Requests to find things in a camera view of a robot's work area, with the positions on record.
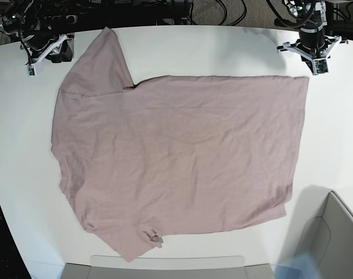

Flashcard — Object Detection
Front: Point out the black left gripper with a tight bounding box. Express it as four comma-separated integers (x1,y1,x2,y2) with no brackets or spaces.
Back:
299,24,325,55

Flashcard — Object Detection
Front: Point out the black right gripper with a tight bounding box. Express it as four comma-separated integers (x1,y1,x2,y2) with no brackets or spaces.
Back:
19,28,74,63

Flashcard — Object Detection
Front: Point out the pink T-shirt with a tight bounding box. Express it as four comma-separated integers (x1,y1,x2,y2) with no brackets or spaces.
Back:
51,28,309,262

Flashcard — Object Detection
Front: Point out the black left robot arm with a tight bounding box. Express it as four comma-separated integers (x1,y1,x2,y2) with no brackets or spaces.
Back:
266,1,325,58

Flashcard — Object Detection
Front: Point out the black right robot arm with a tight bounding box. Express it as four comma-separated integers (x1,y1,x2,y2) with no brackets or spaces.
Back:
0,1,74,66

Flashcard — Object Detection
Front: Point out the grey box at right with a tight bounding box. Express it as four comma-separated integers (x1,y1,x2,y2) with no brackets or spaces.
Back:
296,191,353,278

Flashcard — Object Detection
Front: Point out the grey box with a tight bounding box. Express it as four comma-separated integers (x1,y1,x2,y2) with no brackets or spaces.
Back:
61,255,274,278
296,191,353,278

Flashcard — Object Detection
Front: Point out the blue blurred object bottom right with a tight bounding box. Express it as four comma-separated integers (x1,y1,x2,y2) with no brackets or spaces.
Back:
274,253,320,279

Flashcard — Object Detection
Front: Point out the grey box at bottom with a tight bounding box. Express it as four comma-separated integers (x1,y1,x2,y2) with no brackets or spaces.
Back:
61,255,274,278

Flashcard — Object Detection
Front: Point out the bundle of black cables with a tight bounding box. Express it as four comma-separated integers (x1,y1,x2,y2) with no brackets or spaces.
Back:
152,0,353,37

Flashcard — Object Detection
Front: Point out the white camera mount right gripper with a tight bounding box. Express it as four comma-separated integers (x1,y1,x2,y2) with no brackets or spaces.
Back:
26,34,74,76

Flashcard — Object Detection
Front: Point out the white camera mount gripper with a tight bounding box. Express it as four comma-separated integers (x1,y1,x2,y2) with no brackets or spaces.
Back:
277,35,348,76
26,34,74,76

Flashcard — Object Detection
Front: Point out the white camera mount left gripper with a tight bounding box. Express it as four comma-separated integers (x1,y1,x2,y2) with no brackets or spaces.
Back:
277,35,348,76

